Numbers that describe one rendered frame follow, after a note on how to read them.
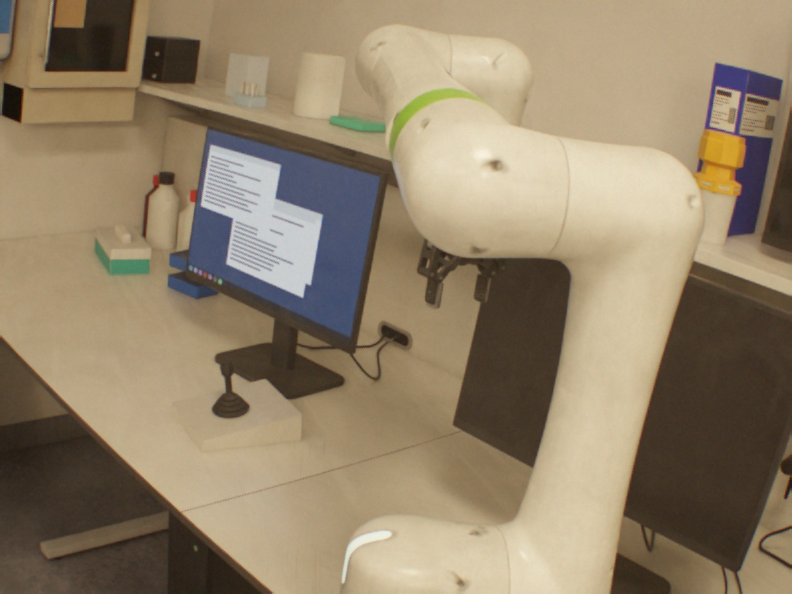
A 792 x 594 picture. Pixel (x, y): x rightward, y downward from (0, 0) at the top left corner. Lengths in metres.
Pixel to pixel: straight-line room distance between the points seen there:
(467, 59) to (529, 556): 0.61
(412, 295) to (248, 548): 0.99
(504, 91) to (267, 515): 0.76
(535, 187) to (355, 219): 0.99
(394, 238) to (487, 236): 1.48
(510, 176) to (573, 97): 1.30
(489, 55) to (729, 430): 0.57
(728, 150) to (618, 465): 0.74
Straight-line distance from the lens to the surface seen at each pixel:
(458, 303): 2.11
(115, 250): 2.58
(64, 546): 2.63
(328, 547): 1.43
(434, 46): 1.17
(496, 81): 1.18
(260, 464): 1.64
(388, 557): 0.89
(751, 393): 1.18
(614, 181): 0.79
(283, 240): 1.86
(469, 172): 0.74
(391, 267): 2.25
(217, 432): 1.67
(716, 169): 1.52
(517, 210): 0.75
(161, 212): 2.84
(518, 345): 1.36
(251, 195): 1.94
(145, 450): 1.65
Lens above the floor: 1.53
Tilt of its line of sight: 17 degrees down
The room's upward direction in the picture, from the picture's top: 8 degrees clockwise
